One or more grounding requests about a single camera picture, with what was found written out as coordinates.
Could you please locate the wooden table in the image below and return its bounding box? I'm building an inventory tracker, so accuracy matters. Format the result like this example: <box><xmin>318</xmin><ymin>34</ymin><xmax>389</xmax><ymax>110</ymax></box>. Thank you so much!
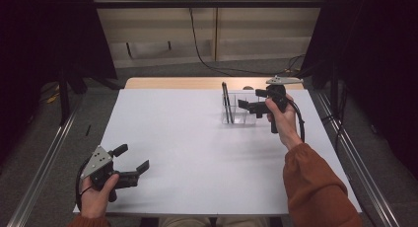
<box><xmin>123</xmin><ymin>76</ymin><xmax>305</xmax><ymax>91</ymax></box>

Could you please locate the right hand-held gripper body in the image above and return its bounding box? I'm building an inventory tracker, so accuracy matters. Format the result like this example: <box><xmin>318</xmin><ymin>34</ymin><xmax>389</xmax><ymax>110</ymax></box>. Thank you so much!
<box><xmin>248</xmin><ymin>75</ymin><xmax>305</xmax><ymax>134</ymax></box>

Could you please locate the right hand-held gripper cable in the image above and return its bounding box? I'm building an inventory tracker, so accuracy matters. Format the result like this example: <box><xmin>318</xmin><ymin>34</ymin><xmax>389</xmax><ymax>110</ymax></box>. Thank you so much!
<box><xmin>285</xmin><ymin>96</ymin><xmax>307</xmax><ymax>143</ymax></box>

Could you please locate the black metal stand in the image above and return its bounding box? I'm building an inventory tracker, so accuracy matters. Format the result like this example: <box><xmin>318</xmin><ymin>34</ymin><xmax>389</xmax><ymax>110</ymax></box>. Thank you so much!
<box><xmin>57</xmin><ymin>67</ymin><xmax>72</xmax><ymax>126</ymax></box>
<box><xmin>329</xmin><ymin>63</ymin><xmax>341</xmax><ymax>114</ymax></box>

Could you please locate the black horizontal bar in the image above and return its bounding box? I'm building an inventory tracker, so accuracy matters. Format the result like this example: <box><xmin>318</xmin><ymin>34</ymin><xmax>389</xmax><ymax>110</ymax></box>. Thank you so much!
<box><xmin>93</xmin><ymin>0</ymin><xmax>324</xmax><ymax>10</ymax></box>

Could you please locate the left hand-held gripper cable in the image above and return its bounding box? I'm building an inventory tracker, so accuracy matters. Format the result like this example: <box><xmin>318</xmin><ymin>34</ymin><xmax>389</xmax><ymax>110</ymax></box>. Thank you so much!
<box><xmin>75</xmin><ymin>158</ymin><xmax>95</xmax><ymax>212</ymax></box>

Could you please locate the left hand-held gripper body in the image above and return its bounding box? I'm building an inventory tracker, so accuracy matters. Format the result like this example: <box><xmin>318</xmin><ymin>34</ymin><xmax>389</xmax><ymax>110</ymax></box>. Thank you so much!
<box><xmin>79</xmin><ymin>145</ymin><xmax>141</xmax><ymax>203</ymax></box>

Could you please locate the person's left hand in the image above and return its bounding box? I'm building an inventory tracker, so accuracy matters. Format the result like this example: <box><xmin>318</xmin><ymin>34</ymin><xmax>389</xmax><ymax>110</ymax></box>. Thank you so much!
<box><xmin>79</xmin><ymin>173</ymin><xmax>120</xmax><ymax>219</ymax></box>

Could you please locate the black makeup brush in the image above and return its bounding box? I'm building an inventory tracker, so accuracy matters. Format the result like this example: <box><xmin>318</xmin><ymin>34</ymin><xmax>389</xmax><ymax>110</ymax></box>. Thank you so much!
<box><xmin>221</xmin><ymin>81</ymin><xmax>231</xmax><ymax>124</ymax></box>
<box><xmin>224</xmin><ymin>83</ymin><xmax>236</xmax><ymax>124</ymax></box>

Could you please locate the black floor cable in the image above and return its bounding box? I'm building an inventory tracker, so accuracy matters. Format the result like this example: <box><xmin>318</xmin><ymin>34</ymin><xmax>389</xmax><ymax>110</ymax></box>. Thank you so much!
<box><xmin>320</xmin><ymin>85</ymin><xmax>350</xmax><ymax>151</ymax></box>

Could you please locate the black curtain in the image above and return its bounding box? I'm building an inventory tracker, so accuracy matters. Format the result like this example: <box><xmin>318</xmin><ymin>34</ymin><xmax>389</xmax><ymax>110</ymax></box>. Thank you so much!
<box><xmin>300</xmin><ymin>0</ymin><xmax>418</xmax><ymax>181</ymax></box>
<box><xmin>0</xmin><ymin>0</ymin><xmax>118</xmax><ymax>164</ymax></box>

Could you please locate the white table cover sheet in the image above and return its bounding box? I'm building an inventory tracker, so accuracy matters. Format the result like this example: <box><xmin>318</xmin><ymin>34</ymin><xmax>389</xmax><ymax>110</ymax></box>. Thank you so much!
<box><xmin>72</xmin><ymin>88</ymin><xmax>363</xmax><ymax>217</ymax></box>

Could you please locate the metal floor rail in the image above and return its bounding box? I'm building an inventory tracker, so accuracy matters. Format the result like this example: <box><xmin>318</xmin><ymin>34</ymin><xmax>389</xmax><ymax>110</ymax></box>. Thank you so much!
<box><xmin>6</xmin><ymin>94</ymin><xmax>85</xmax><ymax>227</ymax></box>
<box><xmin>314</xmin><ymin>90</ymin><xmax>400</xmax><ymax>227</ymax></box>

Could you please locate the clear acrylic organizer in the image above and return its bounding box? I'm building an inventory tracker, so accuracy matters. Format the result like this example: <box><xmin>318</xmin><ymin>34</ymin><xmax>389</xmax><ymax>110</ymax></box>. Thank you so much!
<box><xmin>221</xmin><ymin>92</ymin><xmax>261</xmax><ymax>126</ymax></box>

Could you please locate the black wall cable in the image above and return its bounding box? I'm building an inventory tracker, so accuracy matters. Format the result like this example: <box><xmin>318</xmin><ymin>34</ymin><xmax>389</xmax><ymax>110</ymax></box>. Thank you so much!
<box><xmin>187</xmin><ymin>0</ymin><xmax>306</xmax><ymax>77</ymax></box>

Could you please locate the hand-held gripper cable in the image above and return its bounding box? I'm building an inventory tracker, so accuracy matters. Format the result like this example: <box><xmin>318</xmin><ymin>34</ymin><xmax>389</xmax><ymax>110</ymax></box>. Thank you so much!
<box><xmin>75</xmin><ymin>158</ymin><xmax>95</xmax><ymax>212</ymax></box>
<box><xmin>285</xmin><ymin>96</ymin><xmax>307</xmax><ymax>143</ymax></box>

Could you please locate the person's right hand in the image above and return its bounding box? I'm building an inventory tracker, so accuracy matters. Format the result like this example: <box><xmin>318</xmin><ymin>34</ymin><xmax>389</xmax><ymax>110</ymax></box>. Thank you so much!
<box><xmin>264</xmin><ymin>94</ymin><xmax>304</xmax><ymax>152</ymax></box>

